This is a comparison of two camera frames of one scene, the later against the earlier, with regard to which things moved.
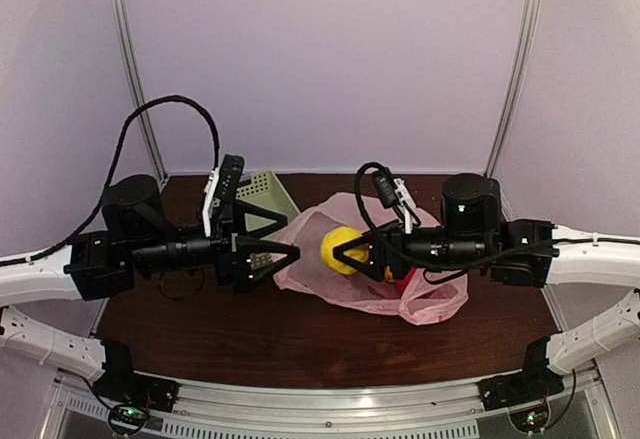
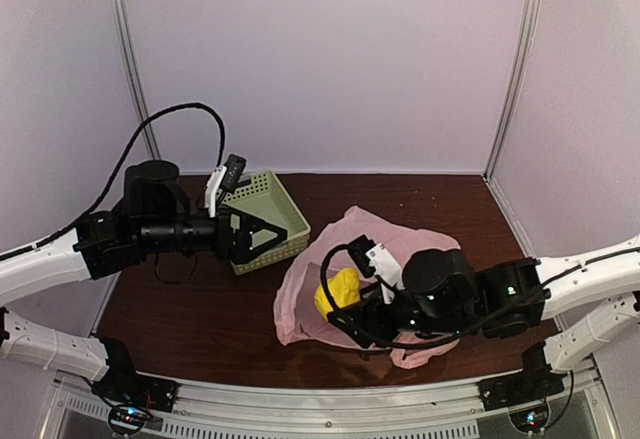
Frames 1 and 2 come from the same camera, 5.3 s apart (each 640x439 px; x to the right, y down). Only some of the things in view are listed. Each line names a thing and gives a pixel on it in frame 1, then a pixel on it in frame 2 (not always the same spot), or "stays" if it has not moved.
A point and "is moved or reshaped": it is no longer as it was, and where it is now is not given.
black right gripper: (379, 241) → (365, 312)
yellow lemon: (335, 237) → (345, 290)
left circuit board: (127, 419) stays
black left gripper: (233, 267) → (239, 251)
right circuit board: (531, 420) stays
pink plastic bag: (423, 297) is moved or reshaped
